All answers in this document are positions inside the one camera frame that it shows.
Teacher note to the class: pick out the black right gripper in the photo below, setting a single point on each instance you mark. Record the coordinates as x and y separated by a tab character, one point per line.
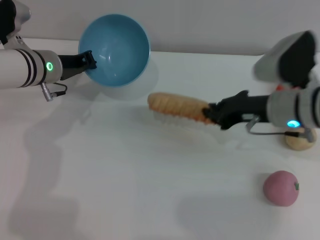
245	106

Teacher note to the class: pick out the beige round potato toy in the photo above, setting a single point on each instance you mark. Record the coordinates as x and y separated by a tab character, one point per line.
298	143

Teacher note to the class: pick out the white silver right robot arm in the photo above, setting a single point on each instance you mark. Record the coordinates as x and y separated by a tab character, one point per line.
295	107

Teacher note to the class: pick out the blue bowl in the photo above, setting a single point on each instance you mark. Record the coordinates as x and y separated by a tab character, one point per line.
117	50

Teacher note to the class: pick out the orange striped bread loaf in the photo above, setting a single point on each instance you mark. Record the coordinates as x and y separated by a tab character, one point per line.
175	105

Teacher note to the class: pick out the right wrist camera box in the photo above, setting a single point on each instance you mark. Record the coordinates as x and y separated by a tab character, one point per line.
287	60

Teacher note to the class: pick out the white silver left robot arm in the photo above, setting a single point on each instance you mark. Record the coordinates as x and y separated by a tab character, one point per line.
22	68

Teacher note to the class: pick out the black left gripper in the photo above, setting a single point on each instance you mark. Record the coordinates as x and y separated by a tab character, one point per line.
71	65

